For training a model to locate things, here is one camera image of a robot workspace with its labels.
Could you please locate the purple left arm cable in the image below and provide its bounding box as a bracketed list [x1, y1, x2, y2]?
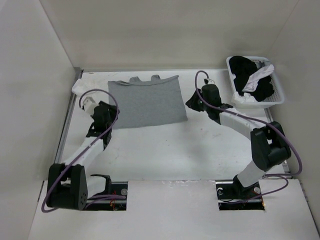
[41, 89, 127, 214]

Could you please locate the aluminium table edge rail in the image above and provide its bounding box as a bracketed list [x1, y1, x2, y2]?
[52, 67, 83, 164]

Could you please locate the white tank top in basket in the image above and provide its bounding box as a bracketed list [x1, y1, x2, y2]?
[232, 63, 275, 105]

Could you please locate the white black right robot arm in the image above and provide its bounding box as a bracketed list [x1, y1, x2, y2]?
[185, 84, 292, 198]

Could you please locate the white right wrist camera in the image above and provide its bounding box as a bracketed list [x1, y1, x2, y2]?
[204, 78, 216, 85]

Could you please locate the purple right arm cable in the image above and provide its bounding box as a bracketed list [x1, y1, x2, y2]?
[194, 70, 304, 201]

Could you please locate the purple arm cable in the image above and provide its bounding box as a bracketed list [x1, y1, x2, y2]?
[194, 70, 304, 201]
[41, 89, 127, 214]

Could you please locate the grey tank top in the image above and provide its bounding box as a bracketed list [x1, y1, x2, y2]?
[108, 75, 188, 129]

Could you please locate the white front cover board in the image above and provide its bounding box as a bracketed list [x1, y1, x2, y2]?
[29, 179, 319, 240]

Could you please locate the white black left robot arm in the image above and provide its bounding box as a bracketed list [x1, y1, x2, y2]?
[42, 99, 119, 212]

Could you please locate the white folded tank top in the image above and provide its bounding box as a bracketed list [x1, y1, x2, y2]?
[71, 78, 100, 97]

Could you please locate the black tank top in basket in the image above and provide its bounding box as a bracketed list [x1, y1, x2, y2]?
[228, 56, 275, 103]

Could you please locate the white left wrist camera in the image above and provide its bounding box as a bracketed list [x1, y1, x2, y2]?
[82, 96, 98, 116]

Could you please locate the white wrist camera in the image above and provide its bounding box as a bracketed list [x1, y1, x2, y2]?
[82, 96, 98, 116]
[204, 78, 216, 85]

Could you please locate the white plastic laundry basket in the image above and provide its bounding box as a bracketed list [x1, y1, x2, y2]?
[226, 55, 285, 109]

